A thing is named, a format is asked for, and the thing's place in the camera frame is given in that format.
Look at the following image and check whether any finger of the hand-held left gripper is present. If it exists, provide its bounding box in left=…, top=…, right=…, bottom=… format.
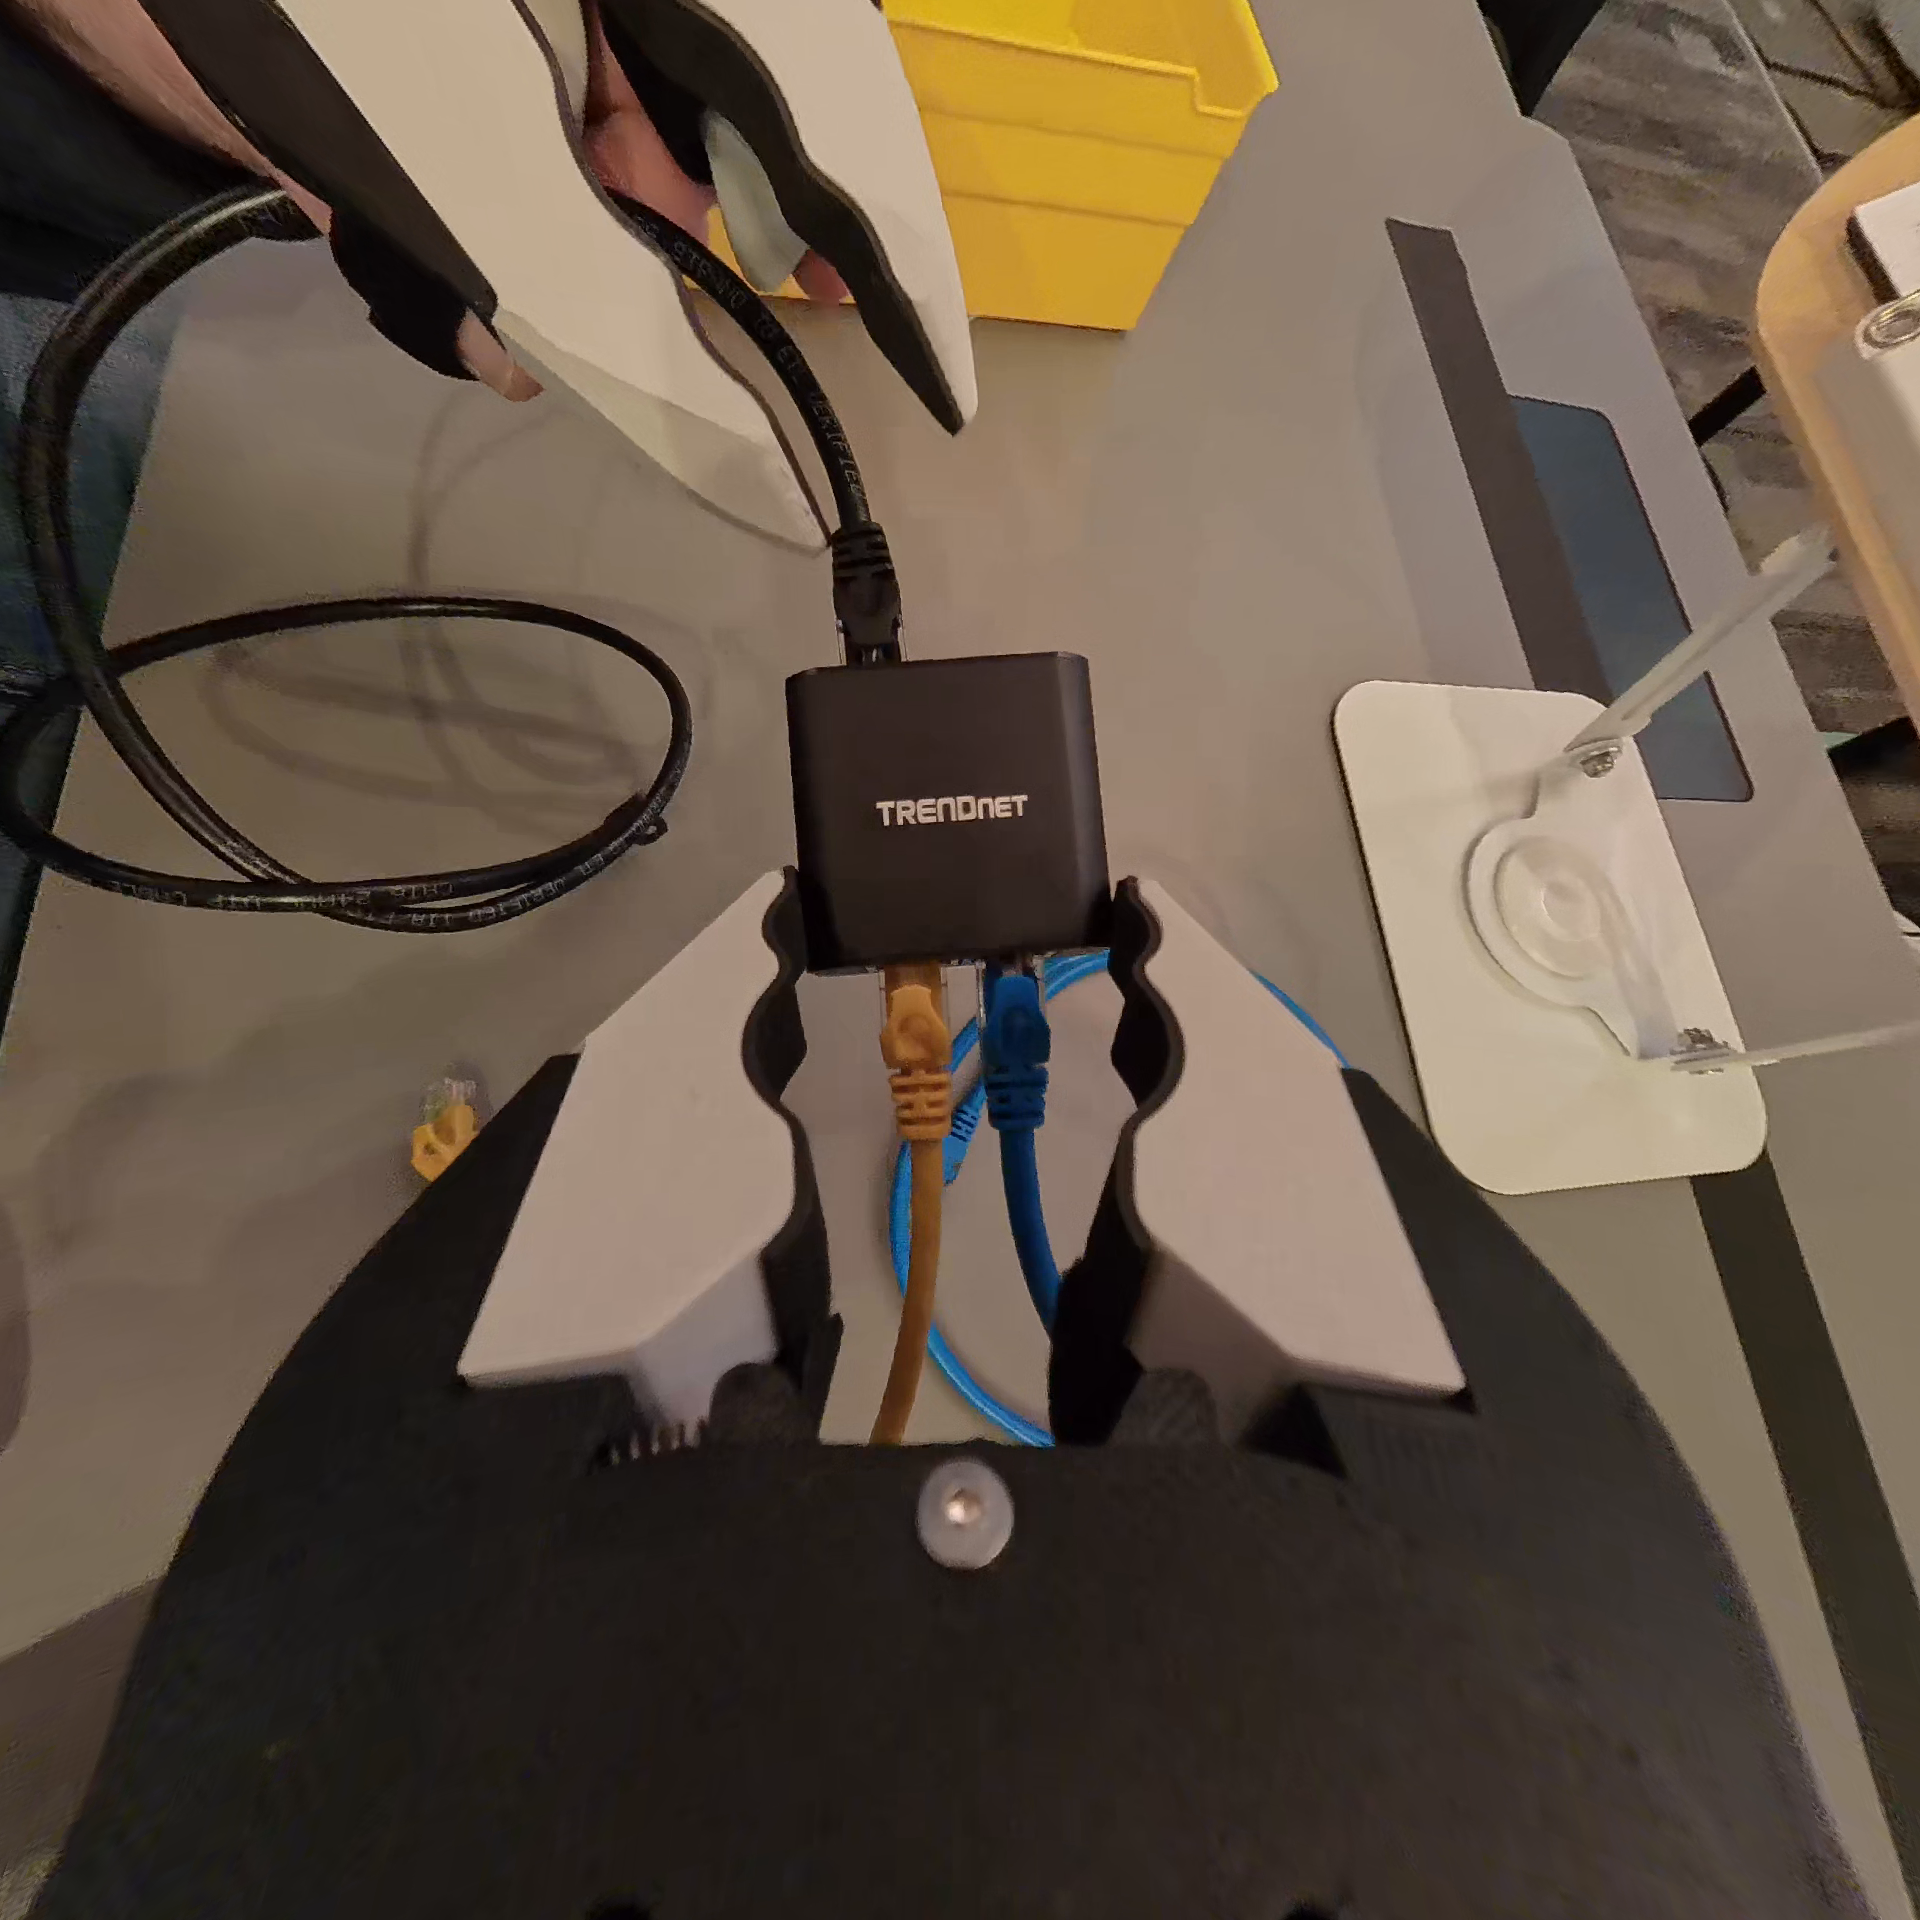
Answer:
left=280, top=0, right=840, bottom=528
left=596, top=0, right=983, bottom=442

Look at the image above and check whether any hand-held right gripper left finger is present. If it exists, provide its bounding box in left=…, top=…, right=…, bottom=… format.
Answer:
left=454, top=867, right=840, bottom=1434

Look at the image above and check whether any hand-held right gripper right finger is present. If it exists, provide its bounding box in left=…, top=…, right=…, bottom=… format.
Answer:
left=1050, top=881, right=1467, bottom=1446

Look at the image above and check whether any yellow bin with black divider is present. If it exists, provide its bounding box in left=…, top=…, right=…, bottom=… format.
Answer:
left=703, top=0, right=1280, bottom=329

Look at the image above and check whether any blue ethernet cable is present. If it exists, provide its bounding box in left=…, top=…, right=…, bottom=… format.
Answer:
left=886, top=951, right=1348, bottom=1449

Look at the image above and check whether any yellow ethernet cable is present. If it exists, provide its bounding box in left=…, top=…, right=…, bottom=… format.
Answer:
left=408, top=961, right=954, bottom=1449

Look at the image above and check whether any black ethernet cable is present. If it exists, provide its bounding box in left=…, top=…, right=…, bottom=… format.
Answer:
left=0, top=187, right=909, bottom=932

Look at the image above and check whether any black network switch box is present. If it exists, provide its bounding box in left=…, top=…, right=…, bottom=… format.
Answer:
left=784, top=651, right=1115, bottom=975

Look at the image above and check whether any person's left forearm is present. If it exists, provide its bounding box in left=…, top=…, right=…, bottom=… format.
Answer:
left=0, top=0, right=324, bottom=288

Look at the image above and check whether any person's left hand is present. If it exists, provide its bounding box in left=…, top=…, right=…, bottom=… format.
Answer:
left=458, top=36, right=859, bottom=404

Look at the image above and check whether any white document stand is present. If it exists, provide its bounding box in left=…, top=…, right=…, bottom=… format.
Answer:
left=1333, top=294, right=1920, bottom=1200

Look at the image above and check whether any person's jeans leg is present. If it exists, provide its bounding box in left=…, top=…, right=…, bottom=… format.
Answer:
left=0, top=286, right=174, bottom=707

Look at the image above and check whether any instruction sheet on stand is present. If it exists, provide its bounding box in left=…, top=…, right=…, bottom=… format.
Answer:
left=1750, top=151, right=1920, bottom=641

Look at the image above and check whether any printed instruction sheet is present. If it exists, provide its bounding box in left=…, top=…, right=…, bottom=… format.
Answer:
left=1846, top=159, right=1920, bottom=302

